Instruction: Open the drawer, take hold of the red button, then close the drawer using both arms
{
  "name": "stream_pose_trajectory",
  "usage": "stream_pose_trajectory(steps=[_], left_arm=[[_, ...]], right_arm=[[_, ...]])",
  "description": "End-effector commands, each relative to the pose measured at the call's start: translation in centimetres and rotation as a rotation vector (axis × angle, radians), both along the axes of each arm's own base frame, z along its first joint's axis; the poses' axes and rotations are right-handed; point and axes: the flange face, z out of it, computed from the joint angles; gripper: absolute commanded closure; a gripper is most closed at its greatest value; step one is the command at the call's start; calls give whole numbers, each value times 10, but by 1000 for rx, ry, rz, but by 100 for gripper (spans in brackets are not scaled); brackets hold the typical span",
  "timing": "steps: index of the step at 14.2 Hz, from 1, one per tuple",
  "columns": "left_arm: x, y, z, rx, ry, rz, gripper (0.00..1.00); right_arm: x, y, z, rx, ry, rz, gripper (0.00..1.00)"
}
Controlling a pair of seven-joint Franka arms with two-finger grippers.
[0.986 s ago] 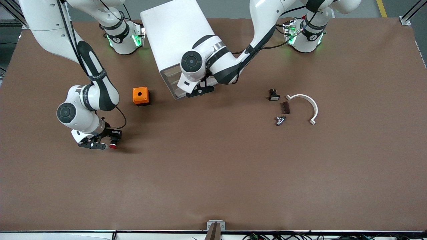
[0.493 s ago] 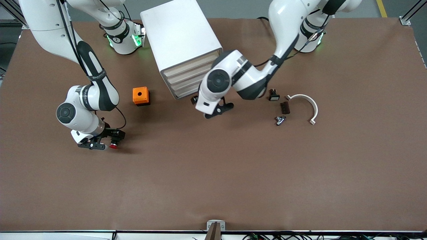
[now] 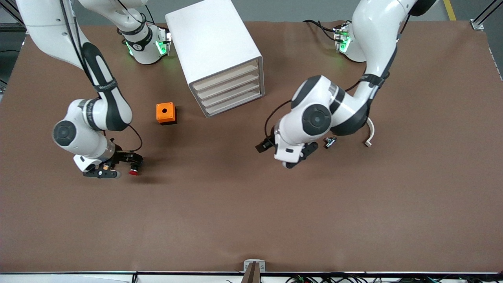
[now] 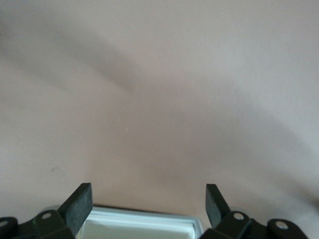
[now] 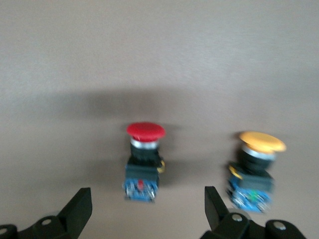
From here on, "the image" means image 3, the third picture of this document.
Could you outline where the black camera cable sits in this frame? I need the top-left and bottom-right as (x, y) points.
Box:
(59, 0), (144, 154)
(264, 99), (293, 139)

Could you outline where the aluminium frame post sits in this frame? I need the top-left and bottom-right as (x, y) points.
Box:
(0, 0), (25, 34)
(470, 0), (503, 30)

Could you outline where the white semicircular pipe clamp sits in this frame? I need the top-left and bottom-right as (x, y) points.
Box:
(363, 118), (375, 148)

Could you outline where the orange push-button enclosure box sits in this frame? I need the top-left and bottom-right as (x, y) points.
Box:
(156, 102), (178, 125)

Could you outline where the black cable bundle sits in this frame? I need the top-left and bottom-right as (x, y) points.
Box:
(285, 274), (503, 283)

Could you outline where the black base cable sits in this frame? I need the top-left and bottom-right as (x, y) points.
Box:
(303, 19), (339, 42)

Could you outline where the white table edge rail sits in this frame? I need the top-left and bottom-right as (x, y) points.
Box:
(0, 272), (503, 283)

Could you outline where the black right camera cable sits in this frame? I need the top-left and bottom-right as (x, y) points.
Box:
(59, 0), (144, 154)

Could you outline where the brown pole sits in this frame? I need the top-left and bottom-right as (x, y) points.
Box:
(242, 261), (261, 283)

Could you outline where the black left camera cable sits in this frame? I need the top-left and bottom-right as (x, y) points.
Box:
(264, 99), (293, 139)

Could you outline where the grey metal bracket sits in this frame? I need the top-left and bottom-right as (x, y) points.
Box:
(244, 259), (266, 273)

